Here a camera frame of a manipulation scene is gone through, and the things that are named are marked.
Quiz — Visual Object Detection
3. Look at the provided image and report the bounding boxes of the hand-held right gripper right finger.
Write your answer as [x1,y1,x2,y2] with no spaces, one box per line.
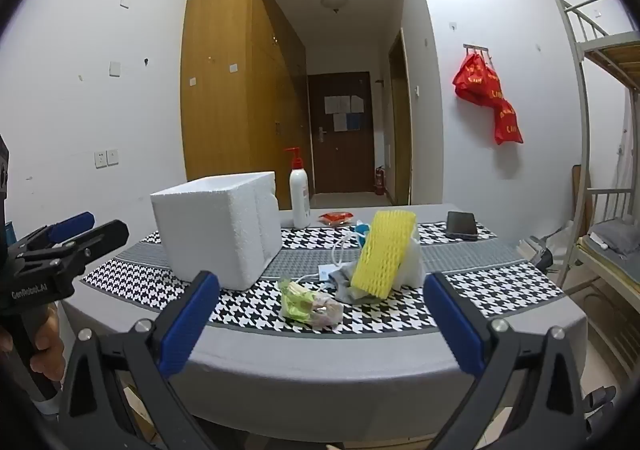
[424,272,591,450]

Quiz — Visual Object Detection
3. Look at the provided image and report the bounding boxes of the light wooden side door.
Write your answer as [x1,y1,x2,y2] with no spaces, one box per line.
[387,28,413,206]

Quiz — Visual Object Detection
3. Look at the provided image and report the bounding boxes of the green and clear plastic bag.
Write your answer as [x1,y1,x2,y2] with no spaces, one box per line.
[277,278,345,329]

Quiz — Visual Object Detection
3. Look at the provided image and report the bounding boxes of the metal bunk bed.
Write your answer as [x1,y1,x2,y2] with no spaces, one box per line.
[550,0,640,311]

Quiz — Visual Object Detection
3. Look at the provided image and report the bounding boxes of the white foam box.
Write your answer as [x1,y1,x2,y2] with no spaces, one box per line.
[150,171,282,291]

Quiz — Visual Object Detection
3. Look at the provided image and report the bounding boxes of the dark slipper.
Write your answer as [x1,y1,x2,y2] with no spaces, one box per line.
[585,386,618,408]
[587,402,618,428]

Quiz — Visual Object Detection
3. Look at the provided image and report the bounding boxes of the white lotion pump bottle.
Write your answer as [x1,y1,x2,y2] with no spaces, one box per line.
[284,147,312,229]

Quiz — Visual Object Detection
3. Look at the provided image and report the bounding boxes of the wooden wardrobe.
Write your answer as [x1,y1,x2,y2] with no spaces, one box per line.
[180,0,313,211]

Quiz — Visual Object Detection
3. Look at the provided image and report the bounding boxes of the blue face mask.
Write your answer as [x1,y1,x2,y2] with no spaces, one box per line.
[350,222,373,248]

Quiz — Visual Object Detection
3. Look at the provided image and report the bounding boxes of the red cloth bag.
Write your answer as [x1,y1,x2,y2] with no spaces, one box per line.
[452,52,503,107]
[494,100,524,146]

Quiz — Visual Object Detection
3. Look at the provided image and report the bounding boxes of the dark brown door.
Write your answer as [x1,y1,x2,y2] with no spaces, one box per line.
[307,72,375,194]

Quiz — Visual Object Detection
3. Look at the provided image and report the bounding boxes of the white charging cable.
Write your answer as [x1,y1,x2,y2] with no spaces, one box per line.
[295,235,361,287]

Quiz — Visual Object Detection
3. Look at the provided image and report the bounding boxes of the grey folded bedding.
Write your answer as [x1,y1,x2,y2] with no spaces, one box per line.
[587,220,640,256]

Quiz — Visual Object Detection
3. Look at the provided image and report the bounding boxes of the grey sock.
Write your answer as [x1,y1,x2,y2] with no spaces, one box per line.
[332,265,381,306]

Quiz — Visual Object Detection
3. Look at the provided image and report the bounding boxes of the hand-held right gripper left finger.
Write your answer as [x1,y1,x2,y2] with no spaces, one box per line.
[47,271,236,450]

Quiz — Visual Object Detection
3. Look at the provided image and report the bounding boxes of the houndstooth tablecloth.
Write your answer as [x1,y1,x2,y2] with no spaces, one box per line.
[80,217,566,336]

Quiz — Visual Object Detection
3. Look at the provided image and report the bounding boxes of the yellow foam net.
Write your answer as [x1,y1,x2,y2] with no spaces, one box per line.
[350,210,418,300]

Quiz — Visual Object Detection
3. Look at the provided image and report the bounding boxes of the wooden boards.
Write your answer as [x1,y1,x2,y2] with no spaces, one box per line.
[572,165,593,231]

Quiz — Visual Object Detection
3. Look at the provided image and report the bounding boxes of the black smartphone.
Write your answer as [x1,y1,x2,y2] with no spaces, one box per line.
[445,211,479,241]

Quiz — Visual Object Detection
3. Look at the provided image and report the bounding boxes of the person's left hand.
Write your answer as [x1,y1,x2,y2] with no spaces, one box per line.
[27,305,67,378]

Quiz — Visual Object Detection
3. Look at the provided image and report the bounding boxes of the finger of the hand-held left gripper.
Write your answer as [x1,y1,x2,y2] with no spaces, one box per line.
[10,211,96,256]
[17,219,130,276]

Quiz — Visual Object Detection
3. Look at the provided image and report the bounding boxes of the white tissue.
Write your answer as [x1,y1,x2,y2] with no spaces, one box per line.
[395,225,426,288]

